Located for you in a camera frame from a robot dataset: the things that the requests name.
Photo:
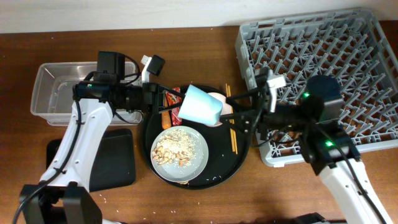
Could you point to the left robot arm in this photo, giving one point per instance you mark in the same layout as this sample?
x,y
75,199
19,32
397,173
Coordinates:
x,y
107,85

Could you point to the grey dishwasher rack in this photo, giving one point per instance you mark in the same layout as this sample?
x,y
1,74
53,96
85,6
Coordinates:
x,y
348,45

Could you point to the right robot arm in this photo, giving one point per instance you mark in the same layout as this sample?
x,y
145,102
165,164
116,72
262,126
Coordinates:
x,y
324,144

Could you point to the rice and food scraps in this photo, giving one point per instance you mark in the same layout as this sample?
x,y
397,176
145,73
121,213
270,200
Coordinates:
x,y
174,147

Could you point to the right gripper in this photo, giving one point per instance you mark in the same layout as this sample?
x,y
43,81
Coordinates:
x,y
261,114

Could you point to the red snack wrapper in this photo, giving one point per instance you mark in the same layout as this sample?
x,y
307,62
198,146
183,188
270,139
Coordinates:
x,y
171,100

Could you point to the round black tray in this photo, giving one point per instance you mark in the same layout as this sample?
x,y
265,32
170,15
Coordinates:
x,y
222,162

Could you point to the light blue cup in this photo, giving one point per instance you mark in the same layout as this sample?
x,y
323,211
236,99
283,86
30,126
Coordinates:
x,y
198,106

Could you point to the clear plastic bin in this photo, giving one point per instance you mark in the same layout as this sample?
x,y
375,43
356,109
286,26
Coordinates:
x,y
52,97

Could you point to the grey plate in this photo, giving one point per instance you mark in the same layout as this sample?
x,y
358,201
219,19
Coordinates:
x,y
182,175

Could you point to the rectangular black tray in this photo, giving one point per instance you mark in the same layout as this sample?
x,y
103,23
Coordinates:
x,y
98,164

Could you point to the wooden chopstick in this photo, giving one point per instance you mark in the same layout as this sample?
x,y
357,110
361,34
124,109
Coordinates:
x,y
232,140

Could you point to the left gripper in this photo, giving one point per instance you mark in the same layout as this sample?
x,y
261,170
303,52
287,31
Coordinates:
x,y
152,95

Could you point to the orange carrot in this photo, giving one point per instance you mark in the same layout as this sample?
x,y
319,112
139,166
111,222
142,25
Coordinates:
x,y
166,120

